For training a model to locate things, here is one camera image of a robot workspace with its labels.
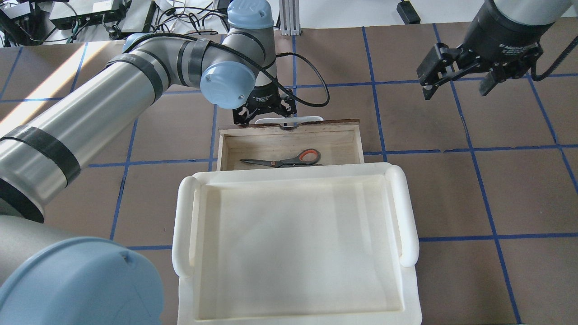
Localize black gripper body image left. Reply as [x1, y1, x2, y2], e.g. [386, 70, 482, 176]
[456, 5, 545, 80]

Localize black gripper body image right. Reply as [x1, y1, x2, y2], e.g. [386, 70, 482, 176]
[233, 83, 297, 125]

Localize wooden drawer with white handle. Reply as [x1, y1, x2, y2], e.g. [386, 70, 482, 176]
[215, 116, 364, 171]

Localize grey orange-handled scissors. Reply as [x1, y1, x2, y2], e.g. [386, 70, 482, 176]
[239, 148, 321, 168]

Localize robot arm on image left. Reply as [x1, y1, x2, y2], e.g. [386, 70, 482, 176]
[416, 0, 577, 100]

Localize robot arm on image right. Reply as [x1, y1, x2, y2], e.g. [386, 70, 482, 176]
[0, 0, 280, 325]

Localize white plastic tray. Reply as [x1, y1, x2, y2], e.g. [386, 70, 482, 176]
[172, 162, 423, 325]

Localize black cable on right-side gripper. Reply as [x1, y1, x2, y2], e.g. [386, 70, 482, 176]
[531, 36, 578, 83]

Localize black cable on left-side arm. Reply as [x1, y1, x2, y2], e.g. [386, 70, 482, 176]
[154, 32, 330, 108]

